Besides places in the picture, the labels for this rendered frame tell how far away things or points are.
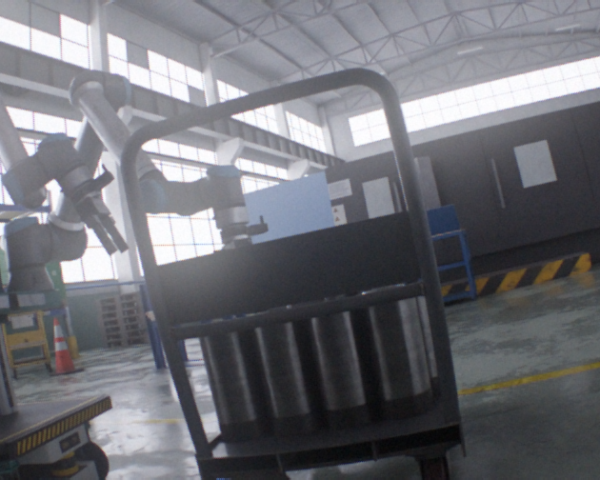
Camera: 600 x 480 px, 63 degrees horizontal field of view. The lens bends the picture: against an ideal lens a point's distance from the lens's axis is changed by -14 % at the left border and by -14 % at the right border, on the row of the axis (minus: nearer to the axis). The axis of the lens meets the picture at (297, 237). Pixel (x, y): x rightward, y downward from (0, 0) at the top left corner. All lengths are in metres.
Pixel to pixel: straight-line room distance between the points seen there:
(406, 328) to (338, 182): 6.58
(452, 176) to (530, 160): 1.08
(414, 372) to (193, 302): 0.49
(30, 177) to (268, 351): 0.73
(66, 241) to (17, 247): 0.20
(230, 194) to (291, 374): 0.51
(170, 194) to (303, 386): 0.60
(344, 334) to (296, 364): 0.13
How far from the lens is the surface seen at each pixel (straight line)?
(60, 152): 1.44
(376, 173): 7.58
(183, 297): 1.14
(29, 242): 2.00
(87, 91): 1.78
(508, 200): 7.26
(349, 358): 1.22
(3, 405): 2.02
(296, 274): 1.06
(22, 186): 1.44
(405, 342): 1.20
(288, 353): 1.24
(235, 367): 1.28
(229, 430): 1.32
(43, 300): 1.97
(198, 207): 1.56
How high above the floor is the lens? 0.59
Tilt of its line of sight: 4 degrees up
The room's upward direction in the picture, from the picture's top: 11 degrees counter-clockwise
